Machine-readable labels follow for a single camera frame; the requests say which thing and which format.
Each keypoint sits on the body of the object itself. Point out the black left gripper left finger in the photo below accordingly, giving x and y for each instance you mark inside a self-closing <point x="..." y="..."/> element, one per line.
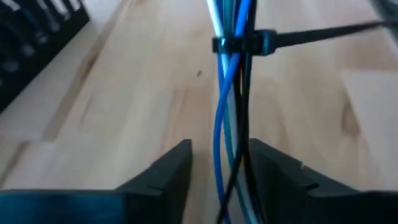
<point x="168" y="186"/>

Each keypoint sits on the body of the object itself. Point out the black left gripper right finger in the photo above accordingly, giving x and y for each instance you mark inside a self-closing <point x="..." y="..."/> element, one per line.
<point x="280" y="186"/>

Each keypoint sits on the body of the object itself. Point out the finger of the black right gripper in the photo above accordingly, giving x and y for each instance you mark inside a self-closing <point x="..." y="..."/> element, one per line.
<point x="390" y="11"/>

